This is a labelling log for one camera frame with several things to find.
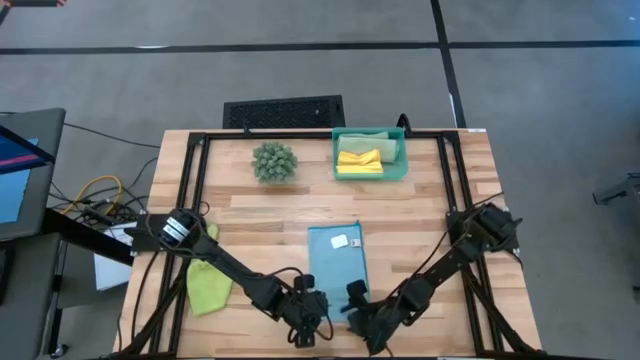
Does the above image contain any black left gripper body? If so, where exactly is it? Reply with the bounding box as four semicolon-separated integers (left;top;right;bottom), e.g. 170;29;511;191
286;273;326;350

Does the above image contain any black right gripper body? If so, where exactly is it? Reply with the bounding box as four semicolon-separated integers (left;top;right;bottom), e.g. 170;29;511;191
347;280;404;356

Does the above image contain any light blue microfiber towel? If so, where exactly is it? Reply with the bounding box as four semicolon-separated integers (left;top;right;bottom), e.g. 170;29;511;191
307;222;371;324

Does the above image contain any yellow microfiber towel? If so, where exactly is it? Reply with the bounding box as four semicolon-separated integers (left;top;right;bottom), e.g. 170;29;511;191
335;148;385;175

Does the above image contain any pale green microfiber towel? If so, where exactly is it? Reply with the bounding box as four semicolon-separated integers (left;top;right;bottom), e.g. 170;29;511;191
337;130;401;164

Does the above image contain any lime green microfiber towel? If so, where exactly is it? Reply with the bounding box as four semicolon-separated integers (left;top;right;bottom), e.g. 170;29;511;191
186;223;235;318

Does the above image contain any teal plastic basket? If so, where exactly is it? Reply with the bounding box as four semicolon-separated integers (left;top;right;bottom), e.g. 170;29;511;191
331;126;410;183

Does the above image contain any potted artificial green plant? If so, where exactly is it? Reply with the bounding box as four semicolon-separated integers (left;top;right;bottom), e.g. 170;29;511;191
250;141;299;185

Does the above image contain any white paper sheet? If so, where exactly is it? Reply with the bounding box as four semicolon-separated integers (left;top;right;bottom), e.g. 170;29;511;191
93;222;139;292

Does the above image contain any black desk bar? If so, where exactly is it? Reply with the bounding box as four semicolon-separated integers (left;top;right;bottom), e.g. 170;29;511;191
42;207;136;266

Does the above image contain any black stand foot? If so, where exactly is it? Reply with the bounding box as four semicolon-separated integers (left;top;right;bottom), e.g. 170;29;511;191
592;172;640;214

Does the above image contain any grey computer monitor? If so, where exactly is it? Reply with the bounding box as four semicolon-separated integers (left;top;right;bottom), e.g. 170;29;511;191
0;107;67;244

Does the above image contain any black bar with orange ends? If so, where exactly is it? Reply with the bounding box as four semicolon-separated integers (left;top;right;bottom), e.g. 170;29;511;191
0;0;66;9

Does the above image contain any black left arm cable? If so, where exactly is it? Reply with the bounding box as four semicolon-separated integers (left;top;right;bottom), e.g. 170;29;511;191
254;266;336;344

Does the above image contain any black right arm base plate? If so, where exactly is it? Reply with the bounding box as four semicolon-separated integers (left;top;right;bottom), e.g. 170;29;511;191
446;209;521;251

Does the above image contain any black aluminium table frame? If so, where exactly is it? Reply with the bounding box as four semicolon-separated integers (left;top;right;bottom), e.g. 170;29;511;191
113;129;546;360

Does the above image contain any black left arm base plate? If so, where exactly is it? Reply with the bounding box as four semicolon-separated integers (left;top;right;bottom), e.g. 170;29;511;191
130;213;201;253

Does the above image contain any black floor cable bundle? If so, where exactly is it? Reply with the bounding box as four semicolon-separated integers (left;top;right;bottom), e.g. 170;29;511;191
47;122;161;229

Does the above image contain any yellow cable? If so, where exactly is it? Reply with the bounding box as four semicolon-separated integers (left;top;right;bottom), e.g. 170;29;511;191
60;174;124;216

